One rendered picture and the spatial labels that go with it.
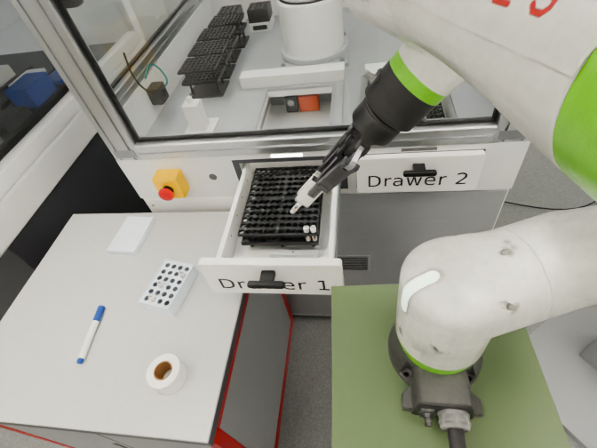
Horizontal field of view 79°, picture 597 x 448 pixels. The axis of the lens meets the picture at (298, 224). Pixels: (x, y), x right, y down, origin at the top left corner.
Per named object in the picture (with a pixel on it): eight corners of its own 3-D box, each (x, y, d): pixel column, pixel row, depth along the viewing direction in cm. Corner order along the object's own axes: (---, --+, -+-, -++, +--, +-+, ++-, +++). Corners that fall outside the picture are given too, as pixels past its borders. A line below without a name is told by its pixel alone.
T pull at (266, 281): (284, 289, 69) (283, 285, 68) (247, 288, 71) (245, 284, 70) (287, 273, 72) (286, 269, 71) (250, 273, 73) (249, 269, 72)
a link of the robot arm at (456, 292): (517, 356, 53) (568, 288, 39) (417, 389, 53) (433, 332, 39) (467, 284, 62) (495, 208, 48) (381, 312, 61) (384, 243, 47)
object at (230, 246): (336, 284, 76) (334, 268, 72) (220, 282, 81) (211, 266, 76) (342, 160, 102) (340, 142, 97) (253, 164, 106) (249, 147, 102)
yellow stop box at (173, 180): (185, 200, 99) (174, 180, 94) (161, 201, 101) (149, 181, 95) (190, 187, 103) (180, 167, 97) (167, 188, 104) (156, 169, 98)
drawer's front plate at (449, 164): (475, 189, 89) (487, 154, 81) (356, 192, 95) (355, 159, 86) (474, 184, 91) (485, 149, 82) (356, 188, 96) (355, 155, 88)
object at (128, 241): (136, 255, 99) (133, 252, 98) (108, 253, 101) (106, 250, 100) (155, 220, 107) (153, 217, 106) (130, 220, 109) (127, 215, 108)
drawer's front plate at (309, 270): (344, 295, 76) (341, 265, 68) (213, 292, 81) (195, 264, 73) (344, 288, 77) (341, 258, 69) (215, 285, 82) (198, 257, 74)
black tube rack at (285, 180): (319, 252, 82) (316, 234, 77) (244, 252, 85) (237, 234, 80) (325, 184, 96) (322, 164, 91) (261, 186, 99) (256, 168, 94)
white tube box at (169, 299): (174, 316, 85) (167, 308, 82) (145, 308, 88) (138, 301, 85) (199, 273, 92) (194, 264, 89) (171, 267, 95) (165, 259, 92)
